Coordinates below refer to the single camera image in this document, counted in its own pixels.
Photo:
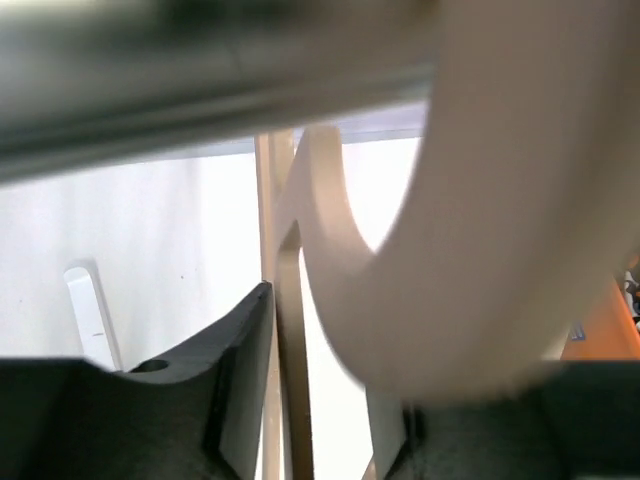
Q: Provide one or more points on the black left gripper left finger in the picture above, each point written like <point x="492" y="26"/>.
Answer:
<point x="192" y="412"/>

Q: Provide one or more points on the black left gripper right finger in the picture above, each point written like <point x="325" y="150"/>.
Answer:
<point x="582" y="423"/>

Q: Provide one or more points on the wooden hanger with camo shorts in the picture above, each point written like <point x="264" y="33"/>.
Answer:
<point x="513" y="221"/>

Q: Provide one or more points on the orange camouflage shorts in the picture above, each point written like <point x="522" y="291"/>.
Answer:
<point x="631" y="293"/>

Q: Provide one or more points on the orange plastic basket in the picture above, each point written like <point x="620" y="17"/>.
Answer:
<point x="610" y="333"/>

